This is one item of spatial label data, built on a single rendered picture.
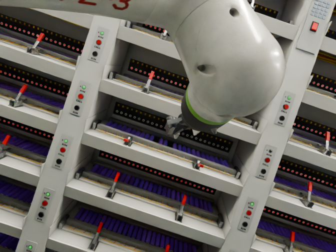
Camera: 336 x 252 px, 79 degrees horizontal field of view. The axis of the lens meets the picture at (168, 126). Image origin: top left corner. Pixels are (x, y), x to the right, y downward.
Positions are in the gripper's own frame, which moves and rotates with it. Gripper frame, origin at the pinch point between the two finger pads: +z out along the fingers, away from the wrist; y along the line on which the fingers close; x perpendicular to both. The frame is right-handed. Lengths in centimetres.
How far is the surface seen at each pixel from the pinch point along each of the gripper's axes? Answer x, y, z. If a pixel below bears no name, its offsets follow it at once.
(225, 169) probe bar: 13.9, -16.2, 20.6
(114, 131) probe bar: -7.8, 22.9, 20.6
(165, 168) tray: 9.2, 6.3, 18.1
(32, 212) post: 15, 55, 25
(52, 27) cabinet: -61, 44, 27
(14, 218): 16, 64, 30
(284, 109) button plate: -2.9, -38.3, 8.6
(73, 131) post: -9.4, 36.4, 16.8
